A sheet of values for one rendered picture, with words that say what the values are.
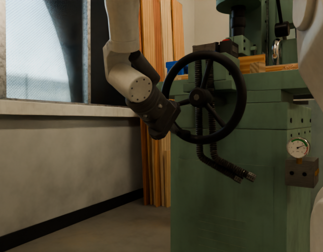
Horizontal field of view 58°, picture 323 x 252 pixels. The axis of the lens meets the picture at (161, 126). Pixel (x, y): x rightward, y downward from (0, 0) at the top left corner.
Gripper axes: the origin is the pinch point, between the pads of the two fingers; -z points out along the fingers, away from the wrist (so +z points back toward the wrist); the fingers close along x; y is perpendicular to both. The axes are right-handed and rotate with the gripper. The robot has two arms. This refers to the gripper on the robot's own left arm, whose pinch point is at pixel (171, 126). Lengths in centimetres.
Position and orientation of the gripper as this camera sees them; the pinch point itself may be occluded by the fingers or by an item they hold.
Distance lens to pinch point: 86.8
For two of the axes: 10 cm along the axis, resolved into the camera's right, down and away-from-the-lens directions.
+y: -7.1, -2.7, 6.5
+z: -4.8, -4.9, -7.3
